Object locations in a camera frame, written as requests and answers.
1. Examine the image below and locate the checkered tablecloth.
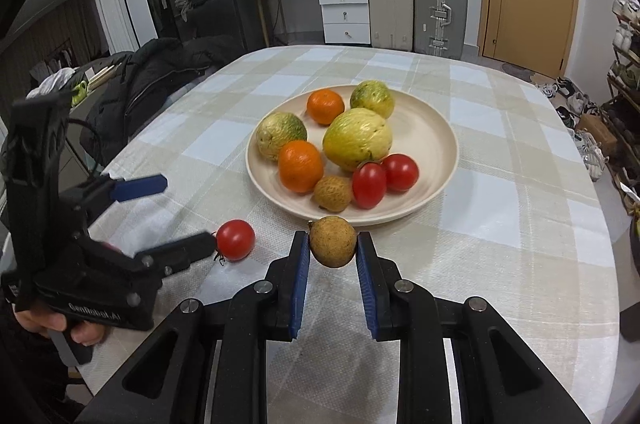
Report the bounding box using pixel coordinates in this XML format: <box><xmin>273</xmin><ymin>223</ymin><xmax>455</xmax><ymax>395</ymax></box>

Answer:
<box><xmin>90</xmin><ymin>46</ymin><xmax>618</xmax><ymax>423</ymax></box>

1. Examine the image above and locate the small green-yellow fruit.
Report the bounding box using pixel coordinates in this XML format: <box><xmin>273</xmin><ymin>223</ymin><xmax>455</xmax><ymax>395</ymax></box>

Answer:
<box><xmin>349</xmin><ymin>80</ymin><xmax>395</xmax><ymax>119</ymax></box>

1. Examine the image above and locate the black jacket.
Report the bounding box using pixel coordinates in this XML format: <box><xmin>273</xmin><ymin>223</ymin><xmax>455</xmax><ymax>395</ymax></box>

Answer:
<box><xmin>80</xmin><ymin>36</ymin><xmax>243</xmax><ymax>166</ymax></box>

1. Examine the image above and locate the beige suitcase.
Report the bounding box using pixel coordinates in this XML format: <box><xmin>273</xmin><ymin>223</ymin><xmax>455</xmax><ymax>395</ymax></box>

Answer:
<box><xmin>369</xmin><ymin>0</ymin><xmax>414</xmax><ymax>52</ymax></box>

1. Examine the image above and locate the large yellow citrus fruit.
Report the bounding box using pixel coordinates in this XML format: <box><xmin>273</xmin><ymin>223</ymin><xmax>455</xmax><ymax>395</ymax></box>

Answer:
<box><xmin>322</xmin><ymin>107</ymin><xmax>393</xmax><ymax>171</ymax></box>

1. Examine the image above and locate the wooden shoe rack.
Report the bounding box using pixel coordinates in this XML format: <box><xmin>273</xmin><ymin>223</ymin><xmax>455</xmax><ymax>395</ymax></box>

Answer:
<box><xmin>602</xmin><ymin>0</ymin><xmax>639</xmax><ymax>194</ymax></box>

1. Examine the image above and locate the brown longan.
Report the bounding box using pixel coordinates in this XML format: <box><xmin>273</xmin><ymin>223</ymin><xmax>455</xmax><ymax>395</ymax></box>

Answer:
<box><xmin>309</xmin><ymin>216</ymin><xmax>357</xmax><ymax>268</ymax></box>
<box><xmin>312</xmin><ymin>176</ymin><xmax>352</xmax><ymax>213</ymax></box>

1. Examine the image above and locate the black cable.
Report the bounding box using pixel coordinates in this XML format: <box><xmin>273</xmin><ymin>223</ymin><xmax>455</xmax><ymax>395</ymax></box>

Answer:
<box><xmin>64</xmin><ymin>117</ymin><xmax>104</xmax><ymax>177</ymax></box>

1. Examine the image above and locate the cream round plate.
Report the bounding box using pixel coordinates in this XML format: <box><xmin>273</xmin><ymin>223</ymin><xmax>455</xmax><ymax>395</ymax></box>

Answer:
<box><xmin>273</xmin><ymin>90</ymin><xmax>459</xmax><ymax>227</ymax></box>

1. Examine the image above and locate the green-yellow wrinkled fruit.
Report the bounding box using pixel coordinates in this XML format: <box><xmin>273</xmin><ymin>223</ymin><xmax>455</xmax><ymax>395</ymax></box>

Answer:
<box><xmin>255</xmin><ymin>112</ymin><xmax>307</xmax><ymax>162</ymax></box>

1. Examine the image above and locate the person's left hand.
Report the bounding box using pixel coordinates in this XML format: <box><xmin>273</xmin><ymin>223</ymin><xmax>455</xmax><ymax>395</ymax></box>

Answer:
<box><xmin>13</xmin><ymin>303</ymin><xmax>106</xmax><ymax>347</ymax></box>

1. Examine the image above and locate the orange mandarin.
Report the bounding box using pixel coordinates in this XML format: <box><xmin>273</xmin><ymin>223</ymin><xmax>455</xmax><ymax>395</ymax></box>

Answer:
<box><xmin>306</xmin><ymin>89</ymin><xmax>345</xmax><ymax>126</ymax></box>
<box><xmin>278</xmin><ymin>140</ymin><xmax>324</xmax><ymax>194</ymax></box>

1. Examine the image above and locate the red tomato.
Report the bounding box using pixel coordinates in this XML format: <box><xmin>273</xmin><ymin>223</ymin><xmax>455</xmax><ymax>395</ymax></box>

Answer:
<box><xmin>215</xmin><ymin>219</ymin><xmax>256</xmax><ymax>262</ymax></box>
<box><xmin>381</xmin><ymin>154</ymin><xmax>420</xmax><ymax>192</ymax></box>
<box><xmin>352</xmin><ymin>163</ymin><xmax>387</xmax><ymax>209</ymax></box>

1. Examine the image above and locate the silver suitcase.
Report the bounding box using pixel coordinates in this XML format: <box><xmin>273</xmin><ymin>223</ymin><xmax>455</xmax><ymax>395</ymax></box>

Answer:
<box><xmin>413</xmin><ymin>0</ymin><xmax>468</xmax><ymax>60</ymax></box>

